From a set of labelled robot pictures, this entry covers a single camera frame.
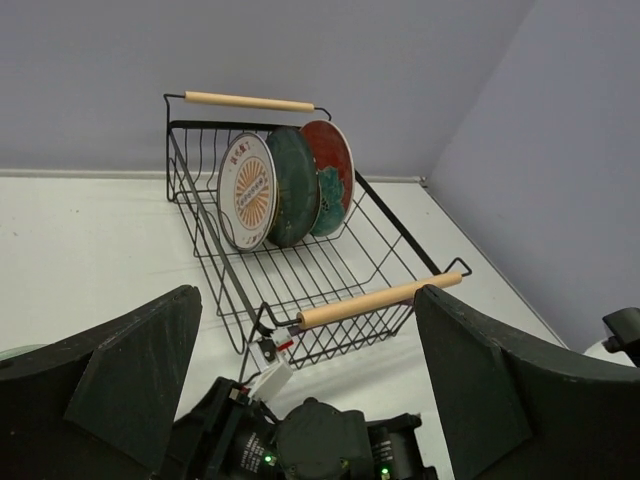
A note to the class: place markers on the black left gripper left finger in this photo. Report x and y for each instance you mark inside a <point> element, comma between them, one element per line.
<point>101,403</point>

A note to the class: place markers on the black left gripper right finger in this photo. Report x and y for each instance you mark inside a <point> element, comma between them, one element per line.
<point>514,406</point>

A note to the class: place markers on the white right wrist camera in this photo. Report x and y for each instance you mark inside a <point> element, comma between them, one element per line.
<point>270,365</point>

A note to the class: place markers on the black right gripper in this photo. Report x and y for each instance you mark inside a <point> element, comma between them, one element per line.
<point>229,435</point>

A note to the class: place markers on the large dark teal plate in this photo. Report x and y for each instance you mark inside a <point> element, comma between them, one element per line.
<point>298,186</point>

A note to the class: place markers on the white plate orange sunburst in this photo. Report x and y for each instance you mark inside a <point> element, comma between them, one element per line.
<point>246,192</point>

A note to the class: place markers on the red teal flower plate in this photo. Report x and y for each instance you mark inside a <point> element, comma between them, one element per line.
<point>335,171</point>

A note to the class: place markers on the black wire dish rack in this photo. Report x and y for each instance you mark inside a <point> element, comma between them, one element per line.
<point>256,293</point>

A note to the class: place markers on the pale green plate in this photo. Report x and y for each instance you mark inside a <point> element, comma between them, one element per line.
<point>17,351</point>

